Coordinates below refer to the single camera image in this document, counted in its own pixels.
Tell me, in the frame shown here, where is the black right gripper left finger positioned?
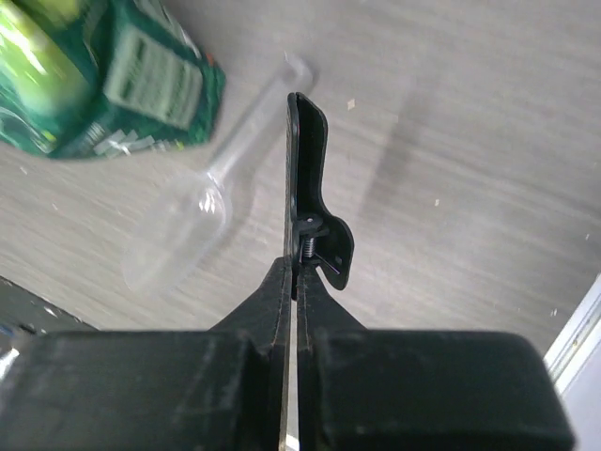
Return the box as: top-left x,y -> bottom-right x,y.
1,258 -> 292,450

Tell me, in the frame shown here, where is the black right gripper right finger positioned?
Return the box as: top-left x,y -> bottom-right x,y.
295,265 -> 576,450

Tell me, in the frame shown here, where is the black bag clip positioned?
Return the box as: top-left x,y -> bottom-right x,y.
284,92 -> 355,299

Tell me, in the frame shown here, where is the clear plastic scoop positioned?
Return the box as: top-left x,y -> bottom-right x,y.
121,54 -> 316,293

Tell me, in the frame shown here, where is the green cat litter bag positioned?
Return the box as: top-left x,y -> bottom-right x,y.
1,1 -> 225,160

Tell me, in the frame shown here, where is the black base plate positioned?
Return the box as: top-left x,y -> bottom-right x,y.
0,277 -> 95,336

